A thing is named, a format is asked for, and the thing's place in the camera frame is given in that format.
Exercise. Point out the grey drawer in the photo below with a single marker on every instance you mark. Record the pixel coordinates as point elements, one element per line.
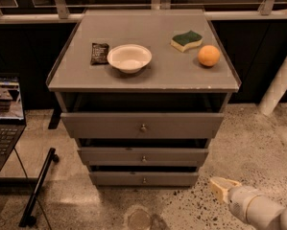
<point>159,179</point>
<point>143,157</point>
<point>142,125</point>

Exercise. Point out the metal railing frame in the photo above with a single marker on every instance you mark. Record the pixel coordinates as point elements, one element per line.
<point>149,7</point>

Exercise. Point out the black laptop stand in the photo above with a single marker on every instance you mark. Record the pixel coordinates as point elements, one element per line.
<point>34,184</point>

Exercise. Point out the grey bottom drawer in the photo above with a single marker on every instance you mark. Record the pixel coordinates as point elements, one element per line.
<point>159,179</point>

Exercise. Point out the orange fruit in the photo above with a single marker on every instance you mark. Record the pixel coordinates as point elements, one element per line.
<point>208,55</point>

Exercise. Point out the grey top drawer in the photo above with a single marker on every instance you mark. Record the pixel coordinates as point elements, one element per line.
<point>142,125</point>

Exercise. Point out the grey drawer cabinet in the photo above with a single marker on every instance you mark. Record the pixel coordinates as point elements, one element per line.
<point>173,82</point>

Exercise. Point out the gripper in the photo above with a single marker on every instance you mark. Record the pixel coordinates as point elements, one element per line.
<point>240,199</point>

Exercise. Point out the round floor drain cover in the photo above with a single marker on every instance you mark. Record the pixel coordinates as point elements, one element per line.
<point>139,219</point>

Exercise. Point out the black snack packet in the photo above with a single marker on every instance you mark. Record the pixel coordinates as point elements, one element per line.
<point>99,53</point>

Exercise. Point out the white bowl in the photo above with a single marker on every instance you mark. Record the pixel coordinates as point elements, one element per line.
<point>129,58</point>

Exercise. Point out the black laptop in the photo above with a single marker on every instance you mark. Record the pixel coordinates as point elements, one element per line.
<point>12,116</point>

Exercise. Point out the green yellow sponge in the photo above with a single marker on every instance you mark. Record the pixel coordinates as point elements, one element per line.
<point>189,40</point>

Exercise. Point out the grey middle drawer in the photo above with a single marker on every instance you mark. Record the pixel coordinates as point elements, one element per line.
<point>143,157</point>

